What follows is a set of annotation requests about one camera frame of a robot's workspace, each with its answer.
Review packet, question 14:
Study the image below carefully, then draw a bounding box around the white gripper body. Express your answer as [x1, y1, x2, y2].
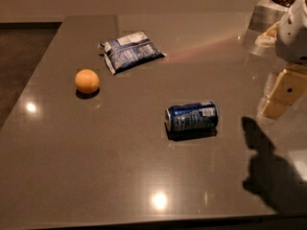
[275, 0, 307, 64]

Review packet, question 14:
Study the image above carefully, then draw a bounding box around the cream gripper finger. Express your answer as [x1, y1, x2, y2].
[255, 22, 279, 48]
[259, 69, 307, 120]

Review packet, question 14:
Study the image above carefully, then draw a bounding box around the blue pepsi can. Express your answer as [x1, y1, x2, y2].
[165, 102, 219, 132]

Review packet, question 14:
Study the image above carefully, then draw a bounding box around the blue chip bag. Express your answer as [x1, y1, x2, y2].
[98, 32, 166, 75]

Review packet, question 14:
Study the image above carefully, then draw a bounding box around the grey metal dispenser base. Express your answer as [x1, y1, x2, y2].
[248, 0, 287, 32]

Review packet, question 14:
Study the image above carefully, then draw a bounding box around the orange fruit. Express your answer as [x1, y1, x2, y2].
[75, 69, 100, 94]

